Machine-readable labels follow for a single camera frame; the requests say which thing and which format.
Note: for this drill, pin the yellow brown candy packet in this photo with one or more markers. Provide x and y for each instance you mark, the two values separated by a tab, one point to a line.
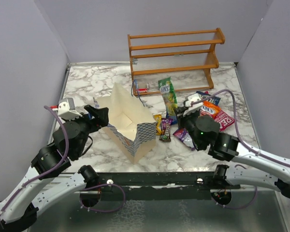
158	119

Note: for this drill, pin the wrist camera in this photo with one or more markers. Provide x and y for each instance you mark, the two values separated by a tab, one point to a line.
66	109
192	103

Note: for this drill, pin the purple snack packet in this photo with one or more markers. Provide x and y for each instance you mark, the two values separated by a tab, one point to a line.
183	136

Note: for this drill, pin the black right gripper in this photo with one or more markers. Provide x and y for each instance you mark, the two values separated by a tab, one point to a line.
181	118

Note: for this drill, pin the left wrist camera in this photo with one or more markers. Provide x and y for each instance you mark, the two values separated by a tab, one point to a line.
66	109

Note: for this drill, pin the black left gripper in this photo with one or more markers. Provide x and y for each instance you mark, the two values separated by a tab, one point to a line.
102	114

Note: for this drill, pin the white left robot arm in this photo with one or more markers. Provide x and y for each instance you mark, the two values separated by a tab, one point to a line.
27	201

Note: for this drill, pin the orange wooden rack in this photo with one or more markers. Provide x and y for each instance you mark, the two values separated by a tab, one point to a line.
175	52

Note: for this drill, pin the green snack packet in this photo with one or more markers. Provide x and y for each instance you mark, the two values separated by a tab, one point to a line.
168	94

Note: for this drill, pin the small purple candy packet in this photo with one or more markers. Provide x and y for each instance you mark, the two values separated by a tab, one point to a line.
166	130

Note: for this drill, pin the checkered paper bag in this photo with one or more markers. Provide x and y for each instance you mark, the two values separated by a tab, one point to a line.
131	125

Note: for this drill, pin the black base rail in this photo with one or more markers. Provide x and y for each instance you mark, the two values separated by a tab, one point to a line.
156	186

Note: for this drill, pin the pink real chips bag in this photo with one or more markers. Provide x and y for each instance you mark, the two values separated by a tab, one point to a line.
224	120

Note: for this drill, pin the small red white box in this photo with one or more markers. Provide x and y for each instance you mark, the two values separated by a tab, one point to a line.
141	90

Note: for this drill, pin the orange candy packet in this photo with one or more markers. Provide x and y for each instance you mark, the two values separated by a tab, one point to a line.
209	109

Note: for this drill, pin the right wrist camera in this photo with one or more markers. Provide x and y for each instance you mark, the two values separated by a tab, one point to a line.
192	103

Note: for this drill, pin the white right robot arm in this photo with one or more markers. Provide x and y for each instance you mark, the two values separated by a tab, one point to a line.
268	170

